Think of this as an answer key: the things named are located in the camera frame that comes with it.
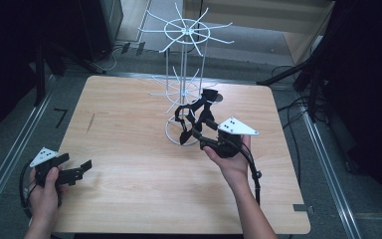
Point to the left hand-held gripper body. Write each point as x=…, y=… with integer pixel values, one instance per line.
x=44, y=156

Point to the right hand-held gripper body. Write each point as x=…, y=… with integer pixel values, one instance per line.
x=237, y=127

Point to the person's right hand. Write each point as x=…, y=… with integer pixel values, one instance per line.
x=235, y=167

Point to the person's left hand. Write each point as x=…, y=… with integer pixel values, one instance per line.
x=43, y=205

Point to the dark round table grommet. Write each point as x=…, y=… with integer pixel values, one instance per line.
x=220, y=98

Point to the black metal stand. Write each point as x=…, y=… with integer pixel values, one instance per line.
x=315, y=83
x=39, y=76

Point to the dark curtain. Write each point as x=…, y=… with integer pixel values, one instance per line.
x=6, y=66
x=371, y=83

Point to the grey tape piece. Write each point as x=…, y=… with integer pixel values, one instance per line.
x=300, y=207

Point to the black cabinet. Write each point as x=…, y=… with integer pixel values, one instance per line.
x=102, y=26

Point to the metal floor rail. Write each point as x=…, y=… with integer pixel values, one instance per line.
x=13, y=149
x=325, y=166

